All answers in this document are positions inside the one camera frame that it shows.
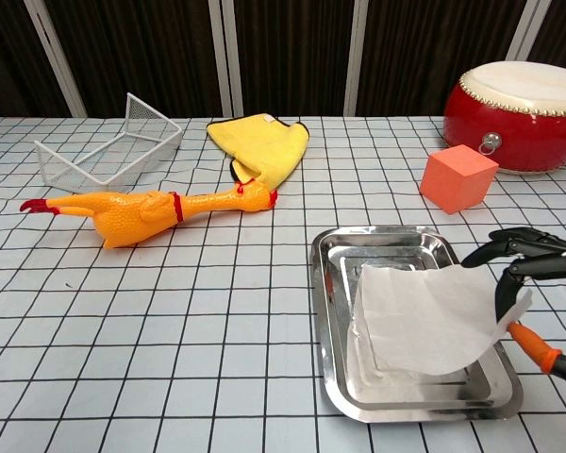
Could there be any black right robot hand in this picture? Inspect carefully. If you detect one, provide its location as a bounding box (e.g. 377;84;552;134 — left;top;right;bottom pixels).
460;226;566;385

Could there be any translucent white paper sheet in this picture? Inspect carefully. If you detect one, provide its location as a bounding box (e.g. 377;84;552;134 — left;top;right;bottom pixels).
346;262;534;378

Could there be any stainless steel tray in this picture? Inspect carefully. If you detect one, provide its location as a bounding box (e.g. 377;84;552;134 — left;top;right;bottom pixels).
309;225;524;425

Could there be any orange foam cube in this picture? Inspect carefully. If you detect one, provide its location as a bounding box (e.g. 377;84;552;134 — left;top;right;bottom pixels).
419;143;500;217

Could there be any red Chinese drum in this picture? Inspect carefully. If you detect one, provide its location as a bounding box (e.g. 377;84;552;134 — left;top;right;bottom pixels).
442;60;566;177

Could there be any yellow microfiber cloth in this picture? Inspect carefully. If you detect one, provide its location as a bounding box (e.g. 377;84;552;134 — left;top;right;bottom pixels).
206;112;310;192

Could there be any checkered white tablecloth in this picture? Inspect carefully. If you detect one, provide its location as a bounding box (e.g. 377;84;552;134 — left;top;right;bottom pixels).
0;115;566;453

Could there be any yellow rubber chicken toy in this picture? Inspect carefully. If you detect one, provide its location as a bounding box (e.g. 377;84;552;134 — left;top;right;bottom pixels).
19;180;279;250

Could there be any white slanted frame post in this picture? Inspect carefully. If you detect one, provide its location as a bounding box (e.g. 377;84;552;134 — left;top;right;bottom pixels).
23;0;89;119
207;0;244;118
505;0;548;62
342;0;371;117

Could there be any white wire mesh basket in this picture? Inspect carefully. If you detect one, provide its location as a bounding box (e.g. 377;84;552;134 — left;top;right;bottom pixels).
33;92;184;195

